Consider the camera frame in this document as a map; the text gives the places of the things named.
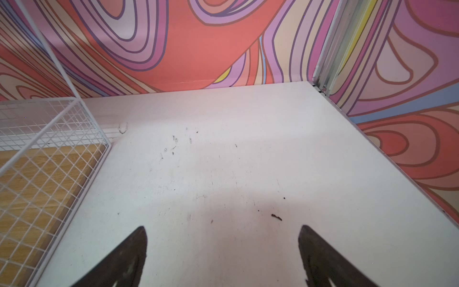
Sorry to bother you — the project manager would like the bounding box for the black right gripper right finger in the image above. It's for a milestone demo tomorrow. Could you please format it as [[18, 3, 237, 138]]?
[[298, 225, 376, 287]]

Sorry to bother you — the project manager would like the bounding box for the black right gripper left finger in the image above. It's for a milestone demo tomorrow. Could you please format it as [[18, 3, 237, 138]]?
[[73, 226, 148, 287]]

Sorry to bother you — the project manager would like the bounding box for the white wire wooden shelf rack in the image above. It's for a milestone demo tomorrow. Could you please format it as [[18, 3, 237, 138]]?
[[1, 1, 110, 287]]

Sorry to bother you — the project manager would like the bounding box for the aluminium frame post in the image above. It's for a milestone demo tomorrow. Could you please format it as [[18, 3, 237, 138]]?
[[313, 0, 363, 97]]

